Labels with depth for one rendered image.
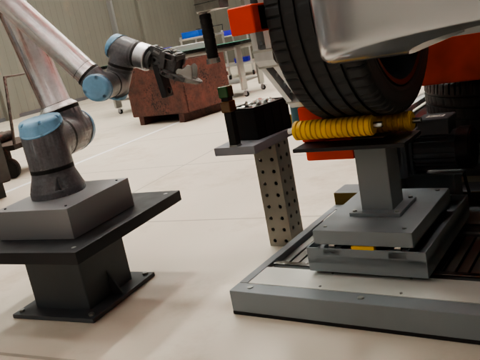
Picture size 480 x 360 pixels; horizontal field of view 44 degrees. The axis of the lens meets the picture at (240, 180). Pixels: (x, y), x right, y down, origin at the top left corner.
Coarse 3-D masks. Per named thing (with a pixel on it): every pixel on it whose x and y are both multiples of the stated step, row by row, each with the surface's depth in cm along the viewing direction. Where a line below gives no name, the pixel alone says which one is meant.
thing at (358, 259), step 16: (448, 208) 197; (464, 208) 195; (432, 224) 183; (448, 224) 179; (432, 240) 173; (448, 240) 178; (320, 256) 178; (336, 256) 175; (352, 256) 172; (368, 256) 170; (384, 256) 167; (400, 256) 164; (416, 256) 162; (432, 256) 165; (352, 272) 174; (368, 272) 171; (384, 272) 168; (400, 272) 166; (416, 272) 163; (432, 272) 165
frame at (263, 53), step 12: (252, 0) 159; (252, 36) 160; (264, 36) 158; (252, 48) 161; (264, 48) 160; (264, 60) 160; (276, 60) 160; (264, 72) 165; (276, 72) 168; (276, 84) 169; (288, 84) 168; (288, 96) 174
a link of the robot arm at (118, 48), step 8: (112, 40) 206; (120, 40) 206; (128, 40) 206; (136, 40) 207; (112, 48) 206; (120, 48) 205; (128, 48) 204; (112, 56) 207; (120, 56) 206; (128, 56) 204; (120, 64) 207; (128, 64) 208
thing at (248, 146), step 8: (272, 136) 212; (280, 136) 217; (288, 136) 221; (224, 144) 214; (248, 144) 206; (256, 144) 203; (264, 144) 208; (272, 144) 212; (216, 152) 211; (224, 152) 209; (232, 152) 207; (240, 152) 206; (248, 152) 204; (256, 152) 203
